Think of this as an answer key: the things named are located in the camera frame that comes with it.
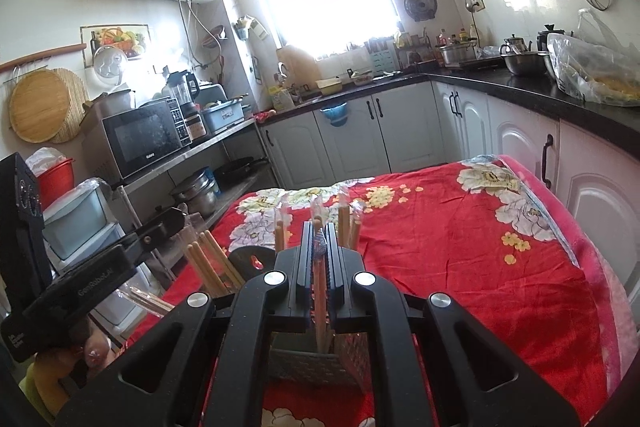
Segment pale blue knife holder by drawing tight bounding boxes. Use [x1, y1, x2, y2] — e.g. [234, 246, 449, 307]
[367, 38, 402, 74]

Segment black frying pan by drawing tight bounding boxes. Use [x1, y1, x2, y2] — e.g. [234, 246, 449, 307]
[214, 155, 271, 188]

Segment blue-grey plastic crate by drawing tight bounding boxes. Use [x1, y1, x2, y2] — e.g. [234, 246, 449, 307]
[202, 99, 251, 134]

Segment blue hanging bin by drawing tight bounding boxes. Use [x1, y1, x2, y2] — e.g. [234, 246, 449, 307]
[319, 103, 350, 128]

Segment wooden rolling pin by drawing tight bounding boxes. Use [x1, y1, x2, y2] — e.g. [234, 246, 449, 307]
[0, 43, 87, 72]

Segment metal shelf rack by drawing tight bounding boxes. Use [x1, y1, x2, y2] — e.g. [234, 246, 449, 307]
[117, 117, 273, 258]

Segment wire dish rack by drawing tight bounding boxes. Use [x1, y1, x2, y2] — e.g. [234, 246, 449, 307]
[400, 38, 435, 68]

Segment round bamboo tray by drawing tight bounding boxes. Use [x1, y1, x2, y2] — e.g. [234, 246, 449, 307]
[10, 69, 71, 142]

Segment brown cardboard box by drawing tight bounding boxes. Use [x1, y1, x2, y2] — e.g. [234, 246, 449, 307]
[80, 89, 137, 122]

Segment black microwave oven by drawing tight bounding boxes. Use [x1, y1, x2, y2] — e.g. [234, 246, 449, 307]
[82, 99, 193, 185]

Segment small wall fan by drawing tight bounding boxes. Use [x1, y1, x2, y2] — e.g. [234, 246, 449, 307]
[403, 0, 440, 22]

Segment grey perforated utensil basket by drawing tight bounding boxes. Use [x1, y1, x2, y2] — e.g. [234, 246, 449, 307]
[227, 246, 373, 403]

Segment black blender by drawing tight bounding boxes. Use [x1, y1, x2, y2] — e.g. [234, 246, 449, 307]
[165, 69, 208, 145]

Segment small wall-mounted holder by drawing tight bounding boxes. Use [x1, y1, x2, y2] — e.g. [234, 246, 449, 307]
[234, 14, 268, 42]

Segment crumpled clear plastic bag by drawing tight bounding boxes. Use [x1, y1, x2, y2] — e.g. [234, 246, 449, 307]
[546, 9, 640, 106]

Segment plastic drawer unit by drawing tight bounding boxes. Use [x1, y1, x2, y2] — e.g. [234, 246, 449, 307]
[42, 179, 166, 338]

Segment round woven straw mat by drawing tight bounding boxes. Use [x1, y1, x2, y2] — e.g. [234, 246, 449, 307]
[50, 67, 92, 144]

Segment wooden cutting board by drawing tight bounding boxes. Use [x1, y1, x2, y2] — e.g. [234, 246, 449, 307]
[277, 46, 316, 82]

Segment white round pot lid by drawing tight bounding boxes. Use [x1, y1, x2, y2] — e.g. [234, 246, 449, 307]
[92, 44, 130, 86]

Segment bamboo chopstick pair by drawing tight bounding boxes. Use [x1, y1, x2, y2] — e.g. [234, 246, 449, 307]
[273, 202, 292, 254]
[309, 201, 335, 355]
[184, 241, 223, 298]
[200, 229, 247, 290]
[336, 186, 352, 250]
[349, 201, 368, 250]

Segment white plastic bag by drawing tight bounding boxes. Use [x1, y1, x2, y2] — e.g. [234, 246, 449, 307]
[25, 147, 66, 172]

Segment red plastic basin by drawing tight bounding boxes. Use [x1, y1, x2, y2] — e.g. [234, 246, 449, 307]
[32, 157, 76, 210]

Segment steel kettle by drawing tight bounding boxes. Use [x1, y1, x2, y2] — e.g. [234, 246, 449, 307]
[501, 34, 532, 55]

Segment group of condiment bottles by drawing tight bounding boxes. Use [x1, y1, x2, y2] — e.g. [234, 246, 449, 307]
[434, 25, 479, 48]

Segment steel cooking pot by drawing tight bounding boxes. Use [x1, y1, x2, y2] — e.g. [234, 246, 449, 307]
[439, 41, 478, 66]

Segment person's left forearm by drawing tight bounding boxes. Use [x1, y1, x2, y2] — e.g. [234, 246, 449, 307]
[20, 349, 88, 415]

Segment person's left hand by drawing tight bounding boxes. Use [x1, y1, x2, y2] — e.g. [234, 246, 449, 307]
[74, 332, 115, 370]

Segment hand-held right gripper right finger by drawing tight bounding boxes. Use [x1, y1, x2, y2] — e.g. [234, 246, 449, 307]
[322, 221, 583, 427]

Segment pile of chopsticks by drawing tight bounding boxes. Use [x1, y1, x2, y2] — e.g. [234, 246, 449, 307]
[119, 286, 175, 317]

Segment stacked steel pots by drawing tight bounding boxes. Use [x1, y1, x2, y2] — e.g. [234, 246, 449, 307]
[170, 169, 221, 215]

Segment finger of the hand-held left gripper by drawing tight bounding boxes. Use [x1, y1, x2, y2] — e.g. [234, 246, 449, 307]
[122, 206, 187, 258]

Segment fruit wall picture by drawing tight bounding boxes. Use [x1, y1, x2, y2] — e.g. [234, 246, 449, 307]
[80, 24, 150, 68]

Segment red floral blanket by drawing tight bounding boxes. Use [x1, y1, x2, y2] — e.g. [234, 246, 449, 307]
[117, 154, 631, 427]

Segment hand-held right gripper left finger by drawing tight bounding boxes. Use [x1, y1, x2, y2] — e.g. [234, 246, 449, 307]
[55, 221, 316, 427]

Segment steel mixing bowl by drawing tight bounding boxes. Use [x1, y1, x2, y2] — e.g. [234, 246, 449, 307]
[501, 51, 551, 76]

